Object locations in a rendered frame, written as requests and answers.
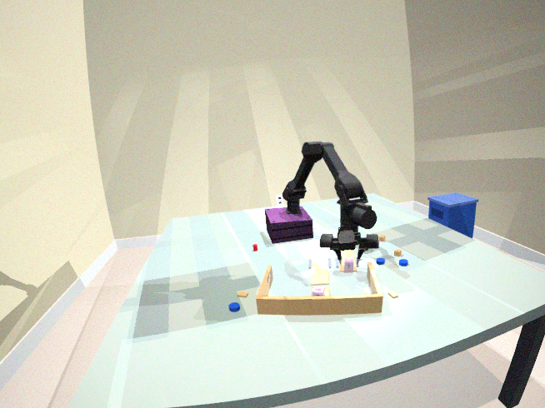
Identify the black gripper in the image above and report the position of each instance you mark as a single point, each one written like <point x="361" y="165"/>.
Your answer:
<point x="370" y="241"/>

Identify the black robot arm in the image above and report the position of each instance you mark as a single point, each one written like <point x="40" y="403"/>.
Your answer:
<point x="347" y="187"/>

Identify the peach grid-patterned strip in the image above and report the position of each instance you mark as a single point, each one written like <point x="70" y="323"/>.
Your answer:
<point x="347" y="254"/>

